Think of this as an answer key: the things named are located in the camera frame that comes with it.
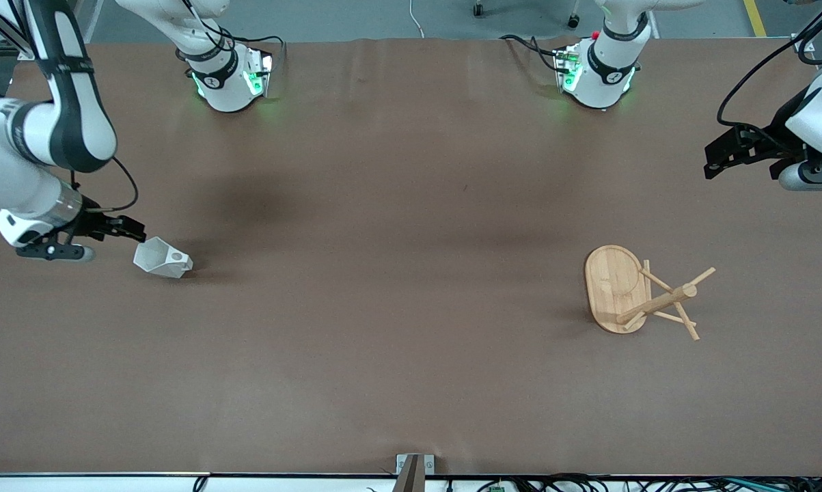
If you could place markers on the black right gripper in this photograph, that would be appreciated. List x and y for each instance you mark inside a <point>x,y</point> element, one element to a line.
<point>90,222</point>

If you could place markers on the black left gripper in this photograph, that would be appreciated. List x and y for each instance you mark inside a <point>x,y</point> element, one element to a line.
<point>774,141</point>

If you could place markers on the white faceted cup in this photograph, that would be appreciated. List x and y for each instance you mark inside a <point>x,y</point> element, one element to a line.
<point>158,260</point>

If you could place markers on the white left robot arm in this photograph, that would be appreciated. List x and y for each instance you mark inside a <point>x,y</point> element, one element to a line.
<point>605,75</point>

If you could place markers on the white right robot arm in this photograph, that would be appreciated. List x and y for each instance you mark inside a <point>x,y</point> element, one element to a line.
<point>76,116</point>

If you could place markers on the wooden cup rack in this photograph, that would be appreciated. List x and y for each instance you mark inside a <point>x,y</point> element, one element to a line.
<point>612,280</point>

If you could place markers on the silver base connector box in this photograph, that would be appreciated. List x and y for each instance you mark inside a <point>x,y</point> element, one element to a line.
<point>264,65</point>
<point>564,65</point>

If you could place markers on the black chair caster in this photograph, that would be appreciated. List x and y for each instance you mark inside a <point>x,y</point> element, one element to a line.
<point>478,9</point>
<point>573,21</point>

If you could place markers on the grey metal beam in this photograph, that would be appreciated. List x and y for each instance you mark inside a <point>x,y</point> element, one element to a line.
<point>88,17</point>

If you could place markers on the brown table cover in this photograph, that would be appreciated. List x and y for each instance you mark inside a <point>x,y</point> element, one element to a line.
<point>410,307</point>

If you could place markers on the aluminium frame post with bracket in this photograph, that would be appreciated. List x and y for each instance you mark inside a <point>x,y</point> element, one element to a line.
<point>802,44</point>
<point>1,24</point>

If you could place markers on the dark camera mount post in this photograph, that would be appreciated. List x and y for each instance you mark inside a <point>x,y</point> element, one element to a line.
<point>410,478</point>

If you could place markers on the silver metal bracket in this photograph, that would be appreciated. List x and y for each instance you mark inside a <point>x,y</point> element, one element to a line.
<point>429,465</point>

